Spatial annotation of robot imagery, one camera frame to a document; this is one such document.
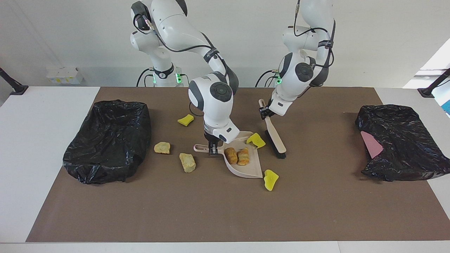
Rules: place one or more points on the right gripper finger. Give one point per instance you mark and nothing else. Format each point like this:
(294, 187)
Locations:
(213, 149)

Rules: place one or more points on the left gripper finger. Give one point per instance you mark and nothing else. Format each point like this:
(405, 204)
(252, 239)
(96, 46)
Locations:
(263, 114)

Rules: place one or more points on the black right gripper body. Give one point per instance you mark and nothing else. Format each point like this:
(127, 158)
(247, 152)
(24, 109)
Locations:
(210, 139)

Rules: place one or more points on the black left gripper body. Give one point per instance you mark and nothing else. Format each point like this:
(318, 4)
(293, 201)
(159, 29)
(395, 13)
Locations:
(271, 113)

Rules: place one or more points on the brown cork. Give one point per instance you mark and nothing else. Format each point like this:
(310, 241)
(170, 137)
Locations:
(231, 155)

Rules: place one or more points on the beige hand brush black bristles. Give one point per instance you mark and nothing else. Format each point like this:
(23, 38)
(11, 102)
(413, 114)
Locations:
(277, 140)

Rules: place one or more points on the yellow sponge piece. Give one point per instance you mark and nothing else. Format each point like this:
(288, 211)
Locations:
(256, 141)
(185, 120)
(270, 181)

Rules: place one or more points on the beige sponge piece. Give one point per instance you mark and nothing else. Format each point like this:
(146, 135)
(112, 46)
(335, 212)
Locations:
(187, 162)
(162, 148)
(243, 157)

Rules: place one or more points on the beige plastic dustpan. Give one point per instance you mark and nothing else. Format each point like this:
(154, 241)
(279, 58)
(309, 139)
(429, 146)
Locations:
(242, 170)

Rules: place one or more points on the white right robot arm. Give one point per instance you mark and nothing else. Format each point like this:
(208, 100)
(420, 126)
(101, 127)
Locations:
(214, 105)

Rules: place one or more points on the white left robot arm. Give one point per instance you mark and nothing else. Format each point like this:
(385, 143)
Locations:
(291, 80)

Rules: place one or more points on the black plastic trash bag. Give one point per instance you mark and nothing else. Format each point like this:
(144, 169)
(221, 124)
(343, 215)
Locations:
(404, 140)
(105, 140)

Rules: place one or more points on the pink bin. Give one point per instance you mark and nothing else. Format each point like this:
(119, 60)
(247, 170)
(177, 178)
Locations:
(372, 146)

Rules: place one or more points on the brown table mat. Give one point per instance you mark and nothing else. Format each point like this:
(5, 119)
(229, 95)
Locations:
(211, 218)

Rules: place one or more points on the black clamp stand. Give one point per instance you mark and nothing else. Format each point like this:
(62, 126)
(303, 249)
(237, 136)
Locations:
(427, 92)
(17, 89)

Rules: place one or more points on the blue object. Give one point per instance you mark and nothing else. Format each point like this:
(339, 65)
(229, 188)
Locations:
(447, 107)

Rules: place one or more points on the white wall socket box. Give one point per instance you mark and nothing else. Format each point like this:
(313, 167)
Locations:
(66, 75)

